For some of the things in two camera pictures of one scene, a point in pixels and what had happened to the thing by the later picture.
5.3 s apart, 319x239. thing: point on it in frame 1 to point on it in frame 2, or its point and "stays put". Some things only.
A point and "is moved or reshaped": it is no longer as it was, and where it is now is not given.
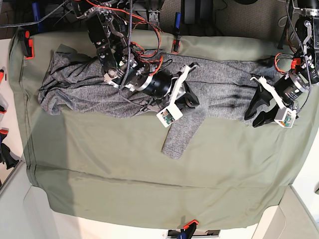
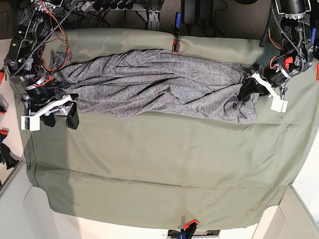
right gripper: x=285 y=90 to x=272 y=76
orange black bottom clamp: x=188 y=230 stays put
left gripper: x=166 y=89 to x=42 y=99
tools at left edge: x=7 y=156 stays put
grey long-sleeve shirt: x=75 y=83 is moved or reshaped
